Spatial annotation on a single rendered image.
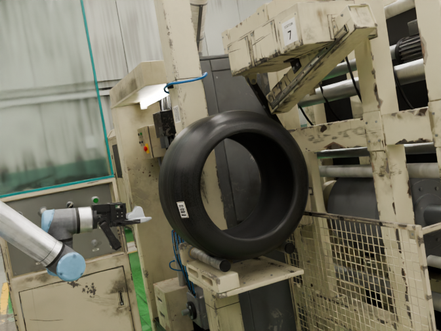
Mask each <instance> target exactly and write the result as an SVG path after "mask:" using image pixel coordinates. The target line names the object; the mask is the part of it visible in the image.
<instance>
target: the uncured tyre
mask: <svg viewBox="0 0 441 331"><path fill-rule="evenodd" d="M225 138H227V139H231V140H233V141H236V142H237V143H240V144H241V145H242V146H244V147H245V148H246V149H247V150H248V151H249V152H250V153H251V155H252V156H253V158H254V159H255V161H256V163H257V166H258V169H259V173H260V177H261V190H260V194H259V199H258V201H257V204H256V206H255V207H254V209H253V211H252V212H251V213H250V215H249V216H248V217H247V218H246V219H245V220H244V221H242V222H241V223H240V224H239V225H236V226H235V227H232V228H230V229H225V230H220V229H219V228H218V227H217V226H216V224H214V222H212V220H211V219H210V217H209V216H208V214H207V212H206V210H205V208H204V205H203V201H202V198H201V188H200V184H201V174H202V171H203V167H204V165H205V162H206V160H207V158H208V156H209V155H210V153H211V152H212V150H213V149H214V148H215V147H216V146H217V145H218V144H219V143H220V142H221V141H223V140H224V139H225ZM158 187H159V199H160V202H161V206H162V209H163V212H164V214H165V216H166V218H167V220H168V222H169V224H170V226H171V227H172V228H173V230H174V231H175V232H176V233H177V234H178V235H179V236H180V237H181V238H182V239H183V240H184V241H185V242H187V243H189V244H190V245H191V246H193V247H195V248H197V249H199V250H202V251H204V252H207V253H209V254H211V255H214V256H217V257H220V258H223V259H229V260H231V259H237V260H247V259H253V258H256V257H260V256H262V255H265V254H268V253H270V252H272V251H273V250H275V249H276V248H278V247H279V246H281V245H282V244H283V243H284V242H285V241H286V240H287V239H288V238H289V237H290V236H291V235H292V234H293V232H294V231H295V229H296V228H297V226H298V224H299V223H300V221H301V219H302V216H303V214H304V212H305V208H306V203H307V200H308V190H309V180H308V170H307V166H306V162H305V158H304V156H303V153H302V151H301V149H300V147H299V145H298V144H297V142H296V140H295V139H294V138H293V136H292V135H291V134H290V132H289V131H288V130H287V129H286V128H284V127H283V126H282V125H281V124H279V123H278V122H276V121H275V120H273V119H272V118H269V117H268V116H265V115H262V114H260V113H257V112H252V111H248V110H230V111H226V112H221V113H218V114H215V115H212V116H208V117H205V118H202V119H200V120H197V121H195V122H194V123H191V124H190V125H189V126H187V127H186V128H184V129H183V130H182V131H181V132H180V133H179V134H178V135H177V136H176V137H175V139H174V140H173V141H172V143H171V144H170V145H169V148H168V149H167V151H166V153H165V155H164V157H163V161H162V163H161V167H160V171H159V183H158ZM177 202H184V204H185V206H186V211H187V213H188V216H189V217H187V218H181V216H180V212H179V208H178V206H177Z"/></svg>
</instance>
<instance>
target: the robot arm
mask: <svg viewBox="0 0 441 331"><path fill-rule="evenodd" d="M99 216H100V217H99ZM151 219H152V217H145V216H144V212H143V210H142V208H141V207H140V206H135V207H134V209H133V211H132V212H130V213H127V208H126V203H122V202H114V203H107V204H92V209H91V207H82V208H68V209H59V210H55V209H53V210H46V211H44V212H43V213H42V217H41V229H40V228H39V227H38V226H37V225H35V224H33V223H32V222H31V221H29V220H28V219H26V218H25V217H24V216H22V215H20V214H19V213H18V212H16V211H15V210H13V209H12V208H10V207H9V206H8V205H6V204H5V203H3V202H2V201H0V237H1V238H3V239H4V240H6V241H7V242H9V243H11V244H12V245H13V246H15V247H17V248H18V249H19V250H21V251H23V252H24V253H25V254H27V255H29V256H30V257H32V258H33V259H35V260H36V261H38V262H40V263H41V264H42V265H43V266H44V267H46V269H47V273H48V274H49V275H52V276H58V277H59V278H60V279H61V280H64V281H67V282H71V281H75V280H77V279H79V278H80V277H81V276H82V275H83V273H84V272H85V266H86V264H85V260H84V258H83V256H82V255H81V254H79V253H77V252H75V251H74V249H73V234H79V233H87V232H92V231H93V229H97V225H99V227H100V228H101V230H102V232H103V233H104V235H105V236H106V238H107V239H108V241H109V243H110V247H111V248H112V249H113V250H115V251H117V250H118V249H120V248H121V243H120V241H119V240H118V239H117V238H116V237H115V235H114V233H113V232H112V230H111V228H110V227H122V226H125V225H133V224H138V223H145V222H148V221H149V220H151ZM98 223H99V224H98Z"/></svg>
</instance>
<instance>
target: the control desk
mask: <svg viewBox="0 0 441 331"><path fill-rule="evenodd" d="M0 201H2V202H3V203H5V204H6V205H8V206H9V207H10V208H12V209H13V210H15V211H16V212H18V213H19V214H20V215H22V216H24V217H25V218H26V219H28V220H29V221H31V222H32V223H33V224H35V225H37V226H38V227H39V228H40V229H41V217H42V213H43V212H44V211H46V210H53V209H55V210H59V209H68V208H82V207H91V209H92V204H107V203H114V202H119V196H118V192H117V185H116V178H113V177H112V178H108V179H101V180H97V181H90V182H86V183H79V184H76V185H69V186H64V187H58V188H51V189H47V190H40V191H36V192H29V193H25V194H19V195H14V196H8V197H4V198H0ZM110 228H111V230H112V232H113V233H114V235H115V237H116V238H117V239H118V240H119V241H120V243H121V248H120V249H118V250H117V251H115V250H113V249H112V248H111V247H110V243H109V241H108V239H107V238H106V236H105V235H104V233H103V232H102V230H101V228H100V227H99V225H97V229H93V231H92V232H87V233H79V234H73V250H74V251H75V252H77V253H79V254H81V255H82V256H83V258H84V260H85V264H86V266H85V272H84V273H83V275H82V276H81V277H80V278H79V279H77V280H75V281H71V282H67V281H64V280H61V279H60V278H59V277H58V276H52V275H49V274H48V273H47V269H46V267H44V266H43V265H42V264H41V263H40V262H38V261H36V260H35V259H33V258H32V257H30V256H29V255H27V254H25V253H24V252H23V251H21V250H19V249H18V248H17V247H15V246H13V245H12V244H11V243H9V242H7V241H6V240H4V239H3V238H1V237H0V247H1V253H2V257H3V266H4V270H5V274H6V278H7V284H8V288H9V294H10V301H11V305H12V311H13V315H14V321H15V325H16V331H142V326H141V322H140V315H139V311H138V304H137V297H136V293H135V285H134V282H133V275H132V270H131V264H130V259H129V254H128V253H127V252H128V247H127V241H126V237H125V229H124V226H122V227H110Z"/></svg>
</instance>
